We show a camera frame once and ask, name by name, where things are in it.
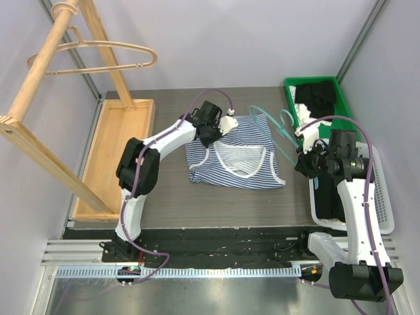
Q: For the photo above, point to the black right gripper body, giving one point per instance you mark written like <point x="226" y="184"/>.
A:
<point x="304" y="163"/>

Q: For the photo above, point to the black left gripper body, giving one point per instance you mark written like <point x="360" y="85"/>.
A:
<point x="212" y="134"/>

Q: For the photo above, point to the blue white striped tank top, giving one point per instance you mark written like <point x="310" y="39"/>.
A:
<point x="244" y="158"/>

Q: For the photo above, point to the green plastic tray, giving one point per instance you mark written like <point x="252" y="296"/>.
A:
<point x="341" y="106"/>

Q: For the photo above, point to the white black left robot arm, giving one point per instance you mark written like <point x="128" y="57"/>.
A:
<point x="138" y="168"/>

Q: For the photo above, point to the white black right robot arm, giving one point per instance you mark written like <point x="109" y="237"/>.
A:
<point x="363" y="272"/>

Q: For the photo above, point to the wooden hanger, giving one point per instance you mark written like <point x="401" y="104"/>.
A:
<point x="82" y="43"/>

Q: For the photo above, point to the black garment in basket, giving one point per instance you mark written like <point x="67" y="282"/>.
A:
<point x="327" y="200"/>

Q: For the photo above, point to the black garment in tray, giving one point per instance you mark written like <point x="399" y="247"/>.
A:
<point x="319" y="98"/>

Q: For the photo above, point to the white perforated laundry basket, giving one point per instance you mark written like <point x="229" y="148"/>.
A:
<point x="381" y="197"/>

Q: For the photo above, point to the wooden tray base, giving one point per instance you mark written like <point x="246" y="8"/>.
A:
<point x="116" y="125"/>

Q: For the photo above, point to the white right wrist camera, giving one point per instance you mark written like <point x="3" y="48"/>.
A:
<point x="308" y="134"/>

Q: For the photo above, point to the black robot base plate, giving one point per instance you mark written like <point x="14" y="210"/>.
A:
<point x="213" y="248"/>

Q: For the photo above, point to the white slotted cable duct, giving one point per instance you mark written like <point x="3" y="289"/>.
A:
<point x="115" y="271"/>

